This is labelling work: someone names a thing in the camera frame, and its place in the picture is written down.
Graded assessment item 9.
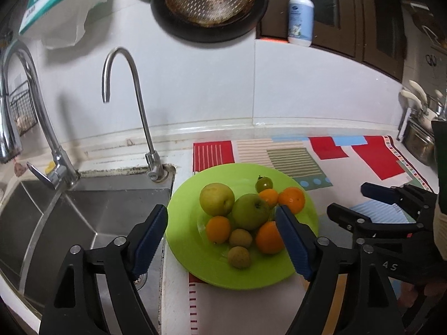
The small orange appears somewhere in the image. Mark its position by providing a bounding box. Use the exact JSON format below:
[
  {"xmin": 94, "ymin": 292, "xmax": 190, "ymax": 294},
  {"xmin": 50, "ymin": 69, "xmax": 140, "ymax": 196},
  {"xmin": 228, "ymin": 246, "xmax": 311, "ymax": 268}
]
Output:
[{"xmin": 258, "ymin": 188, "xmax": 279, "ymax": 208}]

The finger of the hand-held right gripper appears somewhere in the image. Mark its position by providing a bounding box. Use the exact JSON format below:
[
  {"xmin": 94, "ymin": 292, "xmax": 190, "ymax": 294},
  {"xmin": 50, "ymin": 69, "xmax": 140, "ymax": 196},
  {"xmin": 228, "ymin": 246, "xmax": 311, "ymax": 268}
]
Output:
[
  {"xmin": 327, "ymin": 203, "xmax": 425, "ymax": 245},
  {"xmin": 361, "ymin": 182, "xmax": 437, "ymax": 224}
]

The colourful patterned mat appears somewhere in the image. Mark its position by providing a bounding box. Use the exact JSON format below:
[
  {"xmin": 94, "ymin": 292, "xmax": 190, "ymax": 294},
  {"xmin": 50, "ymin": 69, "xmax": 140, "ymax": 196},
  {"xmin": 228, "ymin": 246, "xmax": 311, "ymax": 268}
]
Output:
[{"xmin": 189, "ymin": 134, "xmax": 437, "ymax": 335}]

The black wire basket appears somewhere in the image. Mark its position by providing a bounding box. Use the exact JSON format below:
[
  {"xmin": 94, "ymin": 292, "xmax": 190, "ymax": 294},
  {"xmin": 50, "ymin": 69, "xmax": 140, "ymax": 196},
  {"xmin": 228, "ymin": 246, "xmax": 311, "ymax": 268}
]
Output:
[{"xmin": 9, "ymin": 80, "xmax": 39, "ymax": 137}]

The slim gooseneck faucet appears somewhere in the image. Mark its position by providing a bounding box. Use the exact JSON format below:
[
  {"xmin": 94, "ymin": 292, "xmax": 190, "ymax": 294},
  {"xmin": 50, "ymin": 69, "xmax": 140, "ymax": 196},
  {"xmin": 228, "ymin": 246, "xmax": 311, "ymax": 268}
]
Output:
[{"xmin": 102, "ymin": 47, "xmax": 172, "ymax": 183}]

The metal knife rack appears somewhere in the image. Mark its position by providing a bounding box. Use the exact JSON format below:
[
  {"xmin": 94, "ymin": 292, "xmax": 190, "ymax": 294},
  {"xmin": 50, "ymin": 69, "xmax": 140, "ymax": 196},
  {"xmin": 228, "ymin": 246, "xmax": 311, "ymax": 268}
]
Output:
[{"xmin": 398, "ymin": 106, "xmax": 437, "ymax": 166}]

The black frying pan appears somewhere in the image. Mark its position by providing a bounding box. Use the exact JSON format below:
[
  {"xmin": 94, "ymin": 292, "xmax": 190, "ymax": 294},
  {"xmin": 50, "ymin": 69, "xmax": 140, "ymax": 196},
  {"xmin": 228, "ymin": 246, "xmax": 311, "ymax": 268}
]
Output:
[{"xmin": 150, "ymin": 0, "xmax": 269, "ymax": 42}]

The tissue pack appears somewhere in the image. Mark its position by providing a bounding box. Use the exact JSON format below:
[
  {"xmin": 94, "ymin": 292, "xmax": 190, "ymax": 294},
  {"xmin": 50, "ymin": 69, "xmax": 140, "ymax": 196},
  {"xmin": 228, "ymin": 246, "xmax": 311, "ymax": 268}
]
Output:
[{"xmin": 19, "ymin": 0, "xmax": 119, "ymax": 50}]

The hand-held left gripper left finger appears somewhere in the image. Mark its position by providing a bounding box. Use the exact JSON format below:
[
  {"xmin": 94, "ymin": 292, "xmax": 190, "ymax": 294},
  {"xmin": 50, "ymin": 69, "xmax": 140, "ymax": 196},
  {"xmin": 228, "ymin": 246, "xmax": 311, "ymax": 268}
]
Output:
[{"xmin": 38, "ymin": 204, "xmax": 169, "ymax": 335}]

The wooden board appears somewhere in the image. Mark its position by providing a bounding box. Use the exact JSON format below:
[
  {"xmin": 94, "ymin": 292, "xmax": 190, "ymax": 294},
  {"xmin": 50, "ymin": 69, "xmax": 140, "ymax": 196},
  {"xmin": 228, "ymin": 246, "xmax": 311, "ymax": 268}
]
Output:
[{"xmin": 401, "ymin": 0, "xmax": 447, "ymax": 46}]

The stainless steel sink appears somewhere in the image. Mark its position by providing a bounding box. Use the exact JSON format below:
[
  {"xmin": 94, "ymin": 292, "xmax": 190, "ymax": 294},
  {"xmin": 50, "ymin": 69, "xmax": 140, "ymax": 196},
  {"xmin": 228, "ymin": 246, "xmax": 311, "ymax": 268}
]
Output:
[{"xmin": 0, "ymin": 173, "xmax": 175, "ymax": 316}]

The large chrome faucet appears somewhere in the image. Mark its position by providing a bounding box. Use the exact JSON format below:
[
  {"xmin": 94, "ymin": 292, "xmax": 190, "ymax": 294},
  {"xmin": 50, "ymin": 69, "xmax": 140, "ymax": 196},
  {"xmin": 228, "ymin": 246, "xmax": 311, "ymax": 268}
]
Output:
[{"xmin": 0, "ymin": 42, "xmax": 80, "ymax": 189}]

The person's right hand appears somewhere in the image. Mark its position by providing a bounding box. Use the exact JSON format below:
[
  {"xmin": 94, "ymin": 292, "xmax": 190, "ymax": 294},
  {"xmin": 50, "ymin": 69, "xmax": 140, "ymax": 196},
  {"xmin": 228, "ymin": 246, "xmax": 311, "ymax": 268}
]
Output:
[{"xmin": 398, "ymin": 281, "xmax": 439, "ymax": 309}]

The yellow-green pear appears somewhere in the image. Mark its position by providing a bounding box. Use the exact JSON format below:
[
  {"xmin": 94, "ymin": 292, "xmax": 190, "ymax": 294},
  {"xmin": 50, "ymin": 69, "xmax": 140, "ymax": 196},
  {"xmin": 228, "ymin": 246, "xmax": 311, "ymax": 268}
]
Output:
[{"xmin": 199, "ymin": 182, "xmax": 236, "ymax": 216}]

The small green tomato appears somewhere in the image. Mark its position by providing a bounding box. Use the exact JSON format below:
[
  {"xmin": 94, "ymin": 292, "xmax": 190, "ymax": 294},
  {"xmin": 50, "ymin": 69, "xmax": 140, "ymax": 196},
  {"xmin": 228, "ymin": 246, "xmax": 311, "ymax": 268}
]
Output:
[{"xmin": 256, "ymin": 175, "xmax": 274, "ymax": 193}]

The white-handled knife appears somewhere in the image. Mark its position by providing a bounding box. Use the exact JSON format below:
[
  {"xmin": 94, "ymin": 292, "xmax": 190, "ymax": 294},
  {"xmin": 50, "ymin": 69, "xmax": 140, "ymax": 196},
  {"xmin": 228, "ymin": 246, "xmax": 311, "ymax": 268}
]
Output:
[
  {"xmin": 400, "ymin": 89, "xmax": 425, "ymax": 110},
  {"xmin": 408, "ymin": 80, "xmax": 428, "ymax": 102}
]

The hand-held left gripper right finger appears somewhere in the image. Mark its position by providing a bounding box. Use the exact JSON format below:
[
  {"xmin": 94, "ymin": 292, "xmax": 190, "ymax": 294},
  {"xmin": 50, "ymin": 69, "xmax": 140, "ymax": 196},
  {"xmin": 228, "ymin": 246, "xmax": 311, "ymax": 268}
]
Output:
[{"xmin": 274, "ymin": 205, "xmax": 406, "ymax": 335}]

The green apple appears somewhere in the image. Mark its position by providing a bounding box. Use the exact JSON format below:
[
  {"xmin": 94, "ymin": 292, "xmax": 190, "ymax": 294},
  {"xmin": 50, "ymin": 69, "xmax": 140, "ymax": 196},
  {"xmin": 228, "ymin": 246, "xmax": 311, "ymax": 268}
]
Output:
[{"xmin": 231, "ymin": 193, "xmax": 270, "ymax": 231}]

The dark brown window frame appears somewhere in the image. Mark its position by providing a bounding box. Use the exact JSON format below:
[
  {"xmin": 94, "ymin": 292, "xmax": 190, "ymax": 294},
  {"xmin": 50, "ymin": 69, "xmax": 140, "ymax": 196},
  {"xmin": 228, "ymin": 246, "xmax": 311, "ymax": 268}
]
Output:
[{"xmin": 256, "ymin": 0, "xmax": 407, "ymax": 82}]

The large orange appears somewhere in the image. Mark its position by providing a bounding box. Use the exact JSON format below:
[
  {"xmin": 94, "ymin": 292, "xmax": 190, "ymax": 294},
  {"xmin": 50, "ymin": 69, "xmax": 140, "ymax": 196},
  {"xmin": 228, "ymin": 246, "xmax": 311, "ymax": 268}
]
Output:
[{"xmin": 255, "ymin": 221, "xmax": 285, "ymax": 255}]

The lime green plate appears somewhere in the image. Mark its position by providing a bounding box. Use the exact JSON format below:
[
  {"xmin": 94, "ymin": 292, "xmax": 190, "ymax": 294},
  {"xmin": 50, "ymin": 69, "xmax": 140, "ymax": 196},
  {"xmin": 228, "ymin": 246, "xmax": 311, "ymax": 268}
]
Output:
[{"xmin": 165, "ymin": 163, "xmax": 320, "ymax": 290}]

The white pump soap bottle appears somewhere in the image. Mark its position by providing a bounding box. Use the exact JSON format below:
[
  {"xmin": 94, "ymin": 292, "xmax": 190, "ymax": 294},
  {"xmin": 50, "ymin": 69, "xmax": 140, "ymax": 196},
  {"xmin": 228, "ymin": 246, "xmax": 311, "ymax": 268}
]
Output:
[{"xmin": 287, "ymin": 0, "xmax": 315, "ymax": 47}]

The brown kiwi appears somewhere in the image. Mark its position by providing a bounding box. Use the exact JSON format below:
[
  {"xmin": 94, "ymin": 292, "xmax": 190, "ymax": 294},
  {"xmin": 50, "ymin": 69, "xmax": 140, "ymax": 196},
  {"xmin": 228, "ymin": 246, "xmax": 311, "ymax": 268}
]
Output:
[
  {"xmin": 229, "ymin": 228, "xmax": 253, "ymax": 248},
  {"xmin": 227, "ymin": 246, "xmax": 252, "ymax": 269}
]

